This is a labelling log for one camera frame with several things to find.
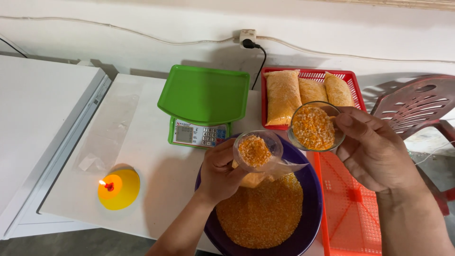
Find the person's left hand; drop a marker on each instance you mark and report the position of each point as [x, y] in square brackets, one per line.
[215, 177]

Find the person's right hand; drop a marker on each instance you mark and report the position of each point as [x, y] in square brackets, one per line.
[380, 153]

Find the clear glass bowl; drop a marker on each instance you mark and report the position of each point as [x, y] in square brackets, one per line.
[328, 110]

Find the clear plastic bag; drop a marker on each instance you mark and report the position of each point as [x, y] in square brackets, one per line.
[284, 169]

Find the corn grits in funnel cup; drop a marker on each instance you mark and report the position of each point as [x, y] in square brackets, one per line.
[254, 151]

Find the heap of yellow corn grits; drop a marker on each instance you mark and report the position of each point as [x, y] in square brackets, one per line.
[261, 217]

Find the maroon plastic chair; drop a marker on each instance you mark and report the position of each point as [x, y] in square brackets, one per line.
[416, 103]

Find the corn grits in glass bowl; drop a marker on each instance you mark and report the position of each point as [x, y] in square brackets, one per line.
[312, 128]

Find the orange plastic basket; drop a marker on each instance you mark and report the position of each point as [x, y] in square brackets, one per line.
[348, 220]

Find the narrow packet of corn grits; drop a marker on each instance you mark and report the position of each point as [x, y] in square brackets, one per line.
[337, 90]

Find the red plastic basket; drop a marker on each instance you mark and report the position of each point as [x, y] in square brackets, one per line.
[352, 80]

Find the green digital weighing scale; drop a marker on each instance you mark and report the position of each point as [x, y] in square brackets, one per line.
[203, 94]

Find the purple plastic basin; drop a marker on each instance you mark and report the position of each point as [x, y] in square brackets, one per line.
[309, 199]

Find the short packet of corn grits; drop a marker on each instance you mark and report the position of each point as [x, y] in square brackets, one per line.
[312, 90]

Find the yellow burning candle lamp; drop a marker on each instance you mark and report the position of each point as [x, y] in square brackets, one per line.
[122, 190]

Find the large packet of corn grits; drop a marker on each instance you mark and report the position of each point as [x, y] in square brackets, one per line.
[282, 96]

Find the stack of clear plastic bags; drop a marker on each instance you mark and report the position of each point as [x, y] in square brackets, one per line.
[110, 131]

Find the white chest freezer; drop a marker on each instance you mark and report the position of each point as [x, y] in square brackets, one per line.
[39, 117]

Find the white wall socket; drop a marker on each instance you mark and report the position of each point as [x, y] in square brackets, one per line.
[247, 34]

